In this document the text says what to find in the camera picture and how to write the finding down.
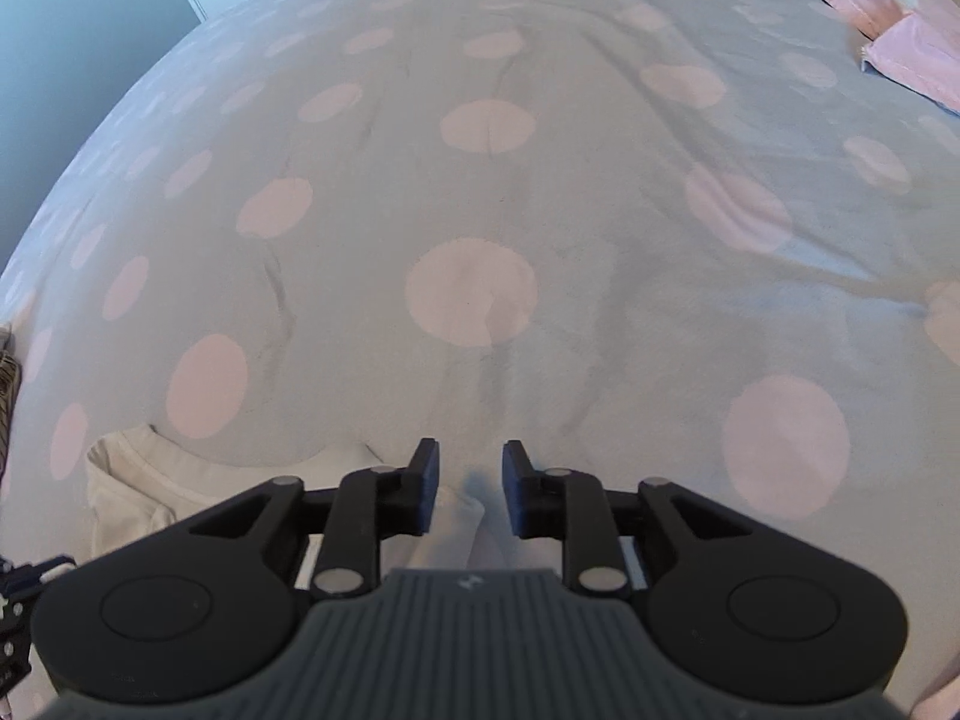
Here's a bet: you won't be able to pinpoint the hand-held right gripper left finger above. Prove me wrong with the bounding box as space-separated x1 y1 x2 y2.
187 437 442 602

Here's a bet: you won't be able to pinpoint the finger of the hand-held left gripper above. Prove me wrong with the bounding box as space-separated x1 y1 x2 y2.
0 553 77 601
0 596 37 700

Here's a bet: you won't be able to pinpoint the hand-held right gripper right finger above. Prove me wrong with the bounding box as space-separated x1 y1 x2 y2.
501 439 755 602

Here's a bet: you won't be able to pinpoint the cream shirt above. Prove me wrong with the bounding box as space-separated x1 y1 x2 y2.
84 424 488 593

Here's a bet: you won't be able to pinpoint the striped olive garment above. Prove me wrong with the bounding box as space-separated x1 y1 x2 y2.
0 322 23 481

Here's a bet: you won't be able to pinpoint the grey bed cover pink dots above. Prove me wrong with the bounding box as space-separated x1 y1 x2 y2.
0 0 960 720

